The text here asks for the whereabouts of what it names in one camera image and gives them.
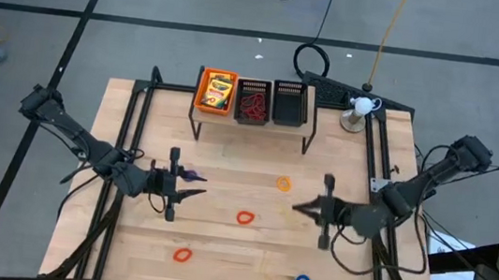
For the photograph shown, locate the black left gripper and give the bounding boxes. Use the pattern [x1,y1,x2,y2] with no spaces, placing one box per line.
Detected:
[141,144,213,226]

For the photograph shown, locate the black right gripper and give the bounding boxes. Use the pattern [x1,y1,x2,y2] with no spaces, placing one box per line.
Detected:
[287,169,355,254]

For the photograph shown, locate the purple coil wrist keychain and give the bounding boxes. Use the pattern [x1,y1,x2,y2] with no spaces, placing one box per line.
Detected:
[180,168,201,184]

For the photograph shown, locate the yellow coil wrist keychain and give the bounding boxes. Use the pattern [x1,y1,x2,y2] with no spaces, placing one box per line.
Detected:
[275,174,295,194]

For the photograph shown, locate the red-orange coil wrist keychain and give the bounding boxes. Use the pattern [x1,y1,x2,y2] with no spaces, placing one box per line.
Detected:
[234,209,257,228]
[171,245,195,265]

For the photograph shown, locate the yellow crayon box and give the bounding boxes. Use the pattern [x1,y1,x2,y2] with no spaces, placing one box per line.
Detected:
[199,75,235,111]
[208,70,234,83]

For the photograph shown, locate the orange plastic basket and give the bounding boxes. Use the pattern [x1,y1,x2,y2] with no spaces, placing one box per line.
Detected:
[192,66,241,119]

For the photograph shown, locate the black plastic basket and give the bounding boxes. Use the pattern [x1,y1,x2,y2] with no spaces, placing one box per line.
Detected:
[232,77,276,128]
[270,79,313,129]

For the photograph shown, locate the white bulb lamp wooden base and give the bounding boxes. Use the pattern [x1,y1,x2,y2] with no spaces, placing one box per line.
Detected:
[337,93,383,137]

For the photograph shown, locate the black perforated panel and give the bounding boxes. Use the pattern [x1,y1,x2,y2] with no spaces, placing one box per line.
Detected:
[298,70,419,118]

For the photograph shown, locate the black beam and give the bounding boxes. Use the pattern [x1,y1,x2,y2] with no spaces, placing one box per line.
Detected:
[425,234,499,280]

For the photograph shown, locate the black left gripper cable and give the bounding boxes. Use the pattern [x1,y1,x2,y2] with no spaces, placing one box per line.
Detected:
[145,189,169,215]

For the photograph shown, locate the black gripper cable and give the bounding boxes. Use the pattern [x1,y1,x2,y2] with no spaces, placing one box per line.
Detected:
[145,189,169,215]
[327,205,433,280]

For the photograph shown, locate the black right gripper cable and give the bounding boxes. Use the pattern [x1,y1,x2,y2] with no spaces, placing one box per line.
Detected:
[327,205,433,280]

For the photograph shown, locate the black aluminium table frame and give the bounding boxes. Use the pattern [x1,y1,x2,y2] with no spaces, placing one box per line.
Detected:
[44,55,461,280]

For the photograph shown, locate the black left base cable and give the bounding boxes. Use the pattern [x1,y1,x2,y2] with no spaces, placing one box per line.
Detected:
[55,168,103,226]

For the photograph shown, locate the black coiled floor cable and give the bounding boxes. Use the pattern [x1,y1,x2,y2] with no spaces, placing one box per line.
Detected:
[290,0,340,82]

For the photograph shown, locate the black right base cables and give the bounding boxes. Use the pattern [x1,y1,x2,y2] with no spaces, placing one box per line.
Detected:
[399,143,499,280]

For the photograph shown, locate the long yellow cable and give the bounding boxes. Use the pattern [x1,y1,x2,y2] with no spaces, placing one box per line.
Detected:
[363,0,411,96]

